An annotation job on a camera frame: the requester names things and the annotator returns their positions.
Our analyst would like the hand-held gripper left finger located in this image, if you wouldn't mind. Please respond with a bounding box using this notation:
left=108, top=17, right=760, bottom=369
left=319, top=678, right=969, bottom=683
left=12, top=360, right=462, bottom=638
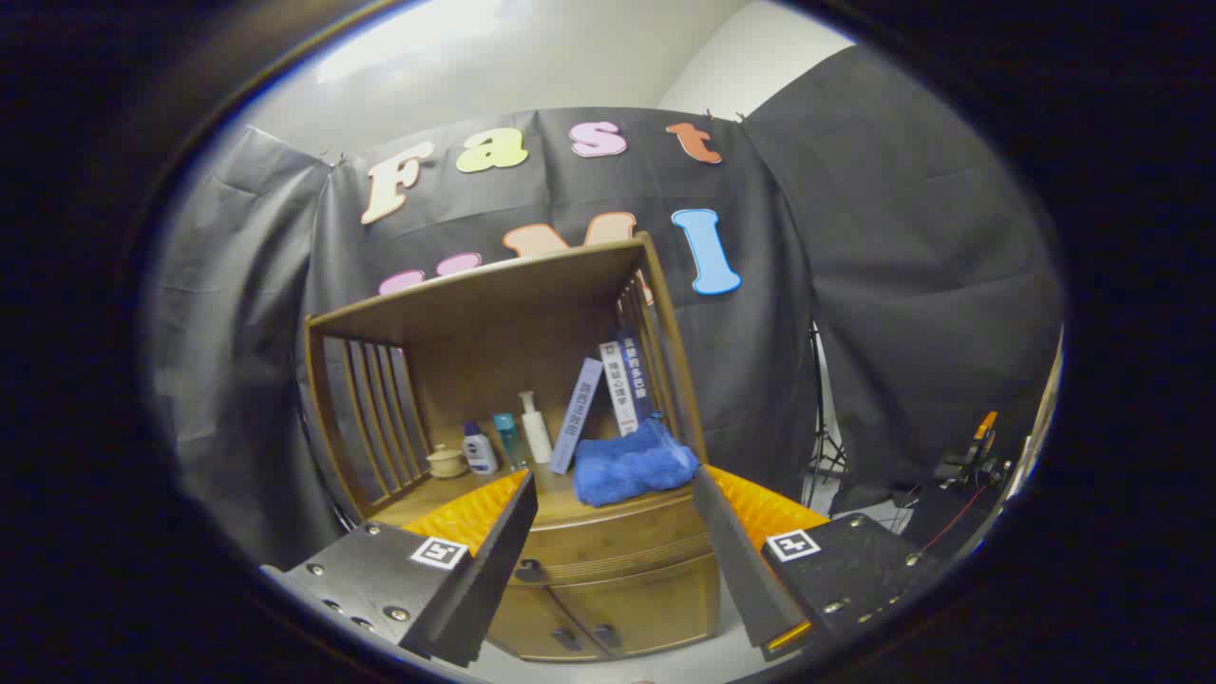
left=258, top=467, right=539, bottom=669

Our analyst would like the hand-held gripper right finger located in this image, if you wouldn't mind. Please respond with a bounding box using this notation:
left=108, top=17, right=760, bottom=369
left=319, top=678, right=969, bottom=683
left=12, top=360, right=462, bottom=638
left=691, top=464, right=941, bottom=663

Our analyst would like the wooden drawer with black knob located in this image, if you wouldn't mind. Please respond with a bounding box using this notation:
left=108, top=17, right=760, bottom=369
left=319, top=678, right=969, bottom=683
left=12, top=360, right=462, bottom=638
left=513, top=492, right=719, bottom=584

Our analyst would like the wooden cabinet door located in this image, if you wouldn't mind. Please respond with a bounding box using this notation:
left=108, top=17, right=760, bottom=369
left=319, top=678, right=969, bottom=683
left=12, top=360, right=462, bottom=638
left=484, top=582, right=609, bottom=663
left=551, top=554, right=721, bottom=658

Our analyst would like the wooden countertop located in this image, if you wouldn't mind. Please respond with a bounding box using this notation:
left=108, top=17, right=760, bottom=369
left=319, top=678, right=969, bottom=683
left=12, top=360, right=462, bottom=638
left=370, top=461, right=704, bottom=529

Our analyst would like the wooden cabinet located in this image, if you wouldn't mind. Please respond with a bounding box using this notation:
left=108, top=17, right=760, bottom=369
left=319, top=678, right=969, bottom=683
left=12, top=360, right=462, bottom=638
left=302, top=233, right=723, bottom=663

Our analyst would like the white bottle with blue cap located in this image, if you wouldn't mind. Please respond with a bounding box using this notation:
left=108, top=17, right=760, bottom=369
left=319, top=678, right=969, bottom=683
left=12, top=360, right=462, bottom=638
left=462, top=421, right=499, bottom=476

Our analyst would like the translucent blue bottle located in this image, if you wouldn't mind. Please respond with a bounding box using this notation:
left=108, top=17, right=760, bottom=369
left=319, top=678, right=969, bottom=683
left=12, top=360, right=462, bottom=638
left=492, top=412, right=525, bottom=471

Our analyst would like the white pump bottle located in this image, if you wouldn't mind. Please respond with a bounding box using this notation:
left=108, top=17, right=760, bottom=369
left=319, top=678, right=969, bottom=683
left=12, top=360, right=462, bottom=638
left=519, top=390, right=553, bottom=465

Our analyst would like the folded blue towel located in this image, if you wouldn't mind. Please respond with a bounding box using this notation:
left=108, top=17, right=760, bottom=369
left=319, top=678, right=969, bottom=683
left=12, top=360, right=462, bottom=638
left=573, top=413, right=701, bottom=508

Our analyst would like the light purple book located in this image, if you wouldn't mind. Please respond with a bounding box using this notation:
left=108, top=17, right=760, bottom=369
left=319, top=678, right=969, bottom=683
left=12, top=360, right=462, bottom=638
left=549, top=357, right=605, bottom=476

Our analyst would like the white spine book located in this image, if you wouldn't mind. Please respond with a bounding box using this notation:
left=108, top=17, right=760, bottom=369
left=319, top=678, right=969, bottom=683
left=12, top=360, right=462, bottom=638
left=598, top=340, right=639, bottom=438

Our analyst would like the dark blue book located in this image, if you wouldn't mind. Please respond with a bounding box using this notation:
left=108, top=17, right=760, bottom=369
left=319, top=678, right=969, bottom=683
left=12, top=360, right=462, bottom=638
left=617, top=330, right=656, bottom=428

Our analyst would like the black and orange device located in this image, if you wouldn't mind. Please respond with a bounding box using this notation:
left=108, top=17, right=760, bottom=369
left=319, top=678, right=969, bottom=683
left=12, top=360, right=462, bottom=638
left=936, top=410, right=1013, bottom=490

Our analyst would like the thin red cable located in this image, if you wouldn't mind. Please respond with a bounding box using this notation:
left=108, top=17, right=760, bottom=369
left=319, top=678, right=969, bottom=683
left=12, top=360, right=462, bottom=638
left=917, top=484, right=989, bottom=552

